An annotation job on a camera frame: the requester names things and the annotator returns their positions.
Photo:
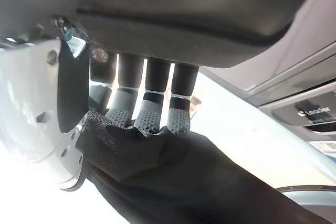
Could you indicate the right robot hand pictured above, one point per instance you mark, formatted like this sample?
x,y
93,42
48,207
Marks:
x,y
157,11

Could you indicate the black garment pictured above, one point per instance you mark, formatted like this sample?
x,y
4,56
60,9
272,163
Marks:
x,y
183,176

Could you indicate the dark grey washing machine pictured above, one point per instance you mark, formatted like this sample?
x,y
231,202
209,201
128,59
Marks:
x,y
288,77

